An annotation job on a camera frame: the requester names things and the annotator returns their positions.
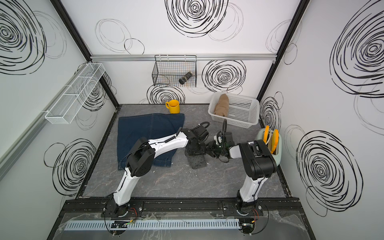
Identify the yellow toast slice left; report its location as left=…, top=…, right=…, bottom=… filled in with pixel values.
left=263, top=126, right=270, bottom=144

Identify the dark blue skirt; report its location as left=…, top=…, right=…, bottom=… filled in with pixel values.
left=117, top=113, right=185, bottom=171

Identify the yellow mug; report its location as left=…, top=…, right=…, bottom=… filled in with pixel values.
left=166, top=100, right=180, bottom=114

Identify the tan brown skirt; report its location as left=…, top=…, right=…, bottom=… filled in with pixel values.
left=214, top=94, right=229, bottom=117

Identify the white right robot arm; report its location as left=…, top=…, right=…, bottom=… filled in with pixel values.
left=206, top=129, right=280, bottom=215

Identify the dark cylindrical bottle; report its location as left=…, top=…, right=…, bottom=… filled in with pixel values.
left=179, top=71, right=193, bottom=85

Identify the yellow toast slice right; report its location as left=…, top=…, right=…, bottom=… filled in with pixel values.
left=270, top=129, right=279, bottom=154

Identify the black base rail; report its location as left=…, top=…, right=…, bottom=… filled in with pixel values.
left=59, top=197, right=303, bottom=218

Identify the grey polka dot skirt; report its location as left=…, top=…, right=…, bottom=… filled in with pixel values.
left=185, top=150, right=208, bottom=170

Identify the white plastic basket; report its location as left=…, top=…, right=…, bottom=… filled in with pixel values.
left=208, top=92, right=260, bottom=129

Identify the white slotted cable duct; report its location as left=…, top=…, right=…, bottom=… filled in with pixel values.
left=64, top=219, right=241, bottom=231

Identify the yellow toast slice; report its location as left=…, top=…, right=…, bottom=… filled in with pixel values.
left=270, top=129, right=279, bottom=154
left=263, top=126, right=270, bottom=144

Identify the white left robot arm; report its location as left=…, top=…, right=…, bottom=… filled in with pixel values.
left=113, top=122, right=210, bottom=208

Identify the mint green toaster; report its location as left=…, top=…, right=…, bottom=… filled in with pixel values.
left=256, top=128, right=283, bottom=166

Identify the black wire wall basket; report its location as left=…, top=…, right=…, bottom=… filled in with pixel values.
left=152, top=55, right=197, bottom=88

